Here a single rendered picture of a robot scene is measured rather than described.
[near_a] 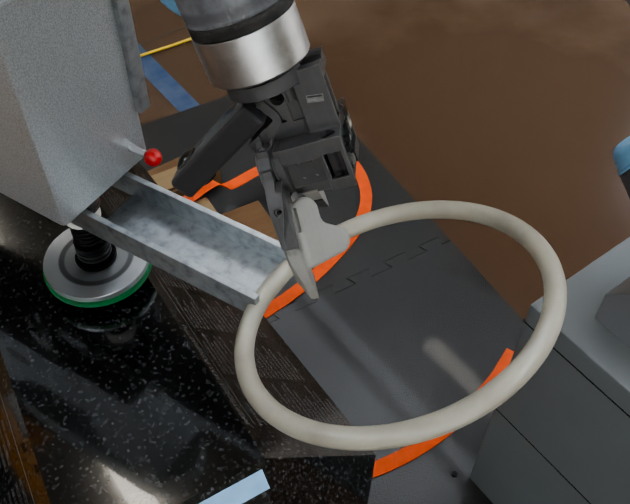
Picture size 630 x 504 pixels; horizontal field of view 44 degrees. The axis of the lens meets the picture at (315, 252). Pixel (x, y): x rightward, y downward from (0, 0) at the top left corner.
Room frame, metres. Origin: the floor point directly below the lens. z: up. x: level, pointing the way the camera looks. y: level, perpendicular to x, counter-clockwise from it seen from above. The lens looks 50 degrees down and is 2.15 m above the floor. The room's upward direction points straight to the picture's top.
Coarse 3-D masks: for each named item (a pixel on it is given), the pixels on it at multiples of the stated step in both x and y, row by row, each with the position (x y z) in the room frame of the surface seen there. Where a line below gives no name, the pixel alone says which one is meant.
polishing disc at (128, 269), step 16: (64, 240) 1.07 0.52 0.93; (48, 256) 1.02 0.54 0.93; (64, 256) 1.02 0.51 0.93; (128, 256) 1.02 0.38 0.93; (48, 272) 0.98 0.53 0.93; (64, 272) 0.98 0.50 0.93; (80, 272) 0.98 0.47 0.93; (112, 272) 0.98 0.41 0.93; (128, 272) 0.98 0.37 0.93; (144, 272) 0.99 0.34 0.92; (64, 288) 0.94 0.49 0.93; (80, 288) 0.94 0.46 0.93; (96, 288) 0.94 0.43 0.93; (112, 288) 0.94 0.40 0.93; (128, 288) 0.95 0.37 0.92
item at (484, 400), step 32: (352, 224) 0.88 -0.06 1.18; (384, 224) 0.88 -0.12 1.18; (512, 224) 0.79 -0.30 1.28; (544, 256) 0.70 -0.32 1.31; (544, 288) 0.64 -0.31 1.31; (256, 320) 0.70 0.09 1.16; (544, 320) 0.58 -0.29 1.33; (544, 352) 0.53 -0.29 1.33; (256, 384) 0.56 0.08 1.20; (512, 384) 0.49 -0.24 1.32; (288, 416) 0.49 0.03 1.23; (448, 416) 0.45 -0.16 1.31; (480, 416) 0.46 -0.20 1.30; (352, 448) 0.44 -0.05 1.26; (384, 448) 0.43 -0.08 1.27
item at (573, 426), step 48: (624, 240) 1.14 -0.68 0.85; (576, 288) 1.00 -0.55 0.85; (528, 336) 0.94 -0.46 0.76; (576, 336) 0.88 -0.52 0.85; (528, 384) 0.91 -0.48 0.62; (576, 384) 0.83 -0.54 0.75; (624, 384) 0.77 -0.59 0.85; (528, 432) 0.87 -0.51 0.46; (576, 432) 0.79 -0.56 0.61; (624, 432) 0.73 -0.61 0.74; (480, 480) 0.93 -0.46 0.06; (528, 480) 0.83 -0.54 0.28; (576, 480) 0.75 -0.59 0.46; (624, 480) 0.69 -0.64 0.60
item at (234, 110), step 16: (240, 112) 0.52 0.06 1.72; (256, 112) 0.52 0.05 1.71; (224, 128) 0.52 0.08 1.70; (240, 128) 0.52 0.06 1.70; (256, 128) 0.51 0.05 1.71; (208, 144) 0.52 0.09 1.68; (224, 144) 0.51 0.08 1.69; (240, 144) 0.51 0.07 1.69; (192, 160) 0.52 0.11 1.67; (208, 160) 0.51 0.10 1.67; (224, 160) 0.51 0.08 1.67; (176, 176) 0.51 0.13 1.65; (192, 176) 0.51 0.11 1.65; (208, 176) 0.51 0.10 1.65; (192, 192) 0.51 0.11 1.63
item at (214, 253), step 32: (128, 192) 1.02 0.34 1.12; (160, 192) 0.97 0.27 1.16; (96, 224) 0.91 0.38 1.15; (128, 224) 0.93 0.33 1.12; (160, 224) 0.93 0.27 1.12; (192, 224) 0.93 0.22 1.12; (224, 224) 0.90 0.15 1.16; (160, 256) 0.83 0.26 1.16; (192, 256) 0.86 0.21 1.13; (224, 256) 0.86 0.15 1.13; (256, 256) 0.85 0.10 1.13; (224, 288) 0.76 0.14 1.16; (256, 288) 0.78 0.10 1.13
